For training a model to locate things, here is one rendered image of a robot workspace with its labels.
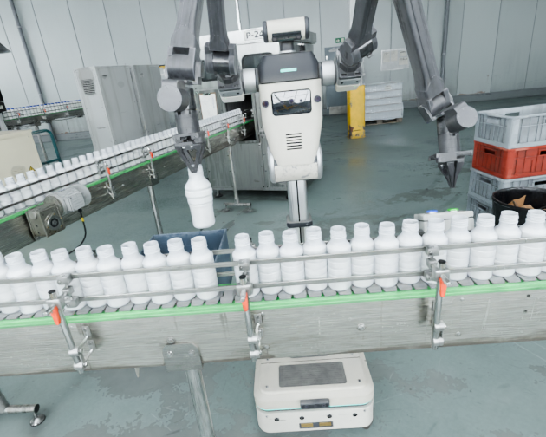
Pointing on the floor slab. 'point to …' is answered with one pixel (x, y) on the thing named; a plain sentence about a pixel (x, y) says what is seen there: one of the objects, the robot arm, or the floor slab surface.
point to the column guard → (356, 113)
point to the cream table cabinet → (8, 155)
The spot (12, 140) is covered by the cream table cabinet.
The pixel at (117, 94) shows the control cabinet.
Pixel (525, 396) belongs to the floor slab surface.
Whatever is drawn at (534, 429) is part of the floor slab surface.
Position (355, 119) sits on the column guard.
